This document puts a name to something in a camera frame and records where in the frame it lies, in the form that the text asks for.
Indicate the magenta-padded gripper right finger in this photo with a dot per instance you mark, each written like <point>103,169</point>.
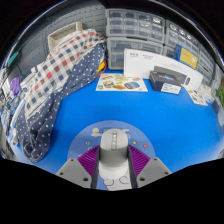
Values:
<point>153,170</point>

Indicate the navy polka-dot cloth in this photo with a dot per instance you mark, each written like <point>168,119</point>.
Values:
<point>43,126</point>

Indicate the yellow sign card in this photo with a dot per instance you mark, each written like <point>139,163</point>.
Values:
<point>187,57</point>

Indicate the round light blue mouse pad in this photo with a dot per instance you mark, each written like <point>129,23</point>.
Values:
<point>83,140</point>

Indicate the small yellow object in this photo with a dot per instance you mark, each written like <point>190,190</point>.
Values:
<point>101,67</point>

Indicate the clear drawer cabinet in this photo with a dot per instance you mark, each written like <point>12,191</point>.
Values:
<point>133,26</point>
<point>181,36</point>

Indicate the small purple object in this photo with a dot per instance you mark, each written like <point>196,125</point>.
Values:
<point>15,86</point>

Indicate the food sticker sheet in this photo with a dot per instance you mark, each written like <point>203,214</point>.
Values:
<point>120,82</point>

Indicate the red blue checkered cloth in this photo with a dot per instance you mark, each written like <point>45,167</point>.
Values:
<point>56,70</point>

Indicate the small black box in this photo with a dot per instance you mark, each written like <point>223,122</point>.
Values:
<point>163,83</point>

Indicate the white woven basket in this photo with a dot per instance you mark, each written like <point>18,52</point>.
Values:
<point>63,35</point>

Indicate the white computer mouse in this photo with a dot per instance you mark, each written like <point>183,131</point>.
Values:
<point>114,156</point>

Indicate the cartoon sticker sheet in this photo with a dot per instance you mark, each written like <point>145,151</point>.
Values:
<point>197,97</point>

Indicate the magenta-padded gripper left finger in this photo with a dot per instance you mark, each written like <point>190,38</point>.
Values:
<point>75,171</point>

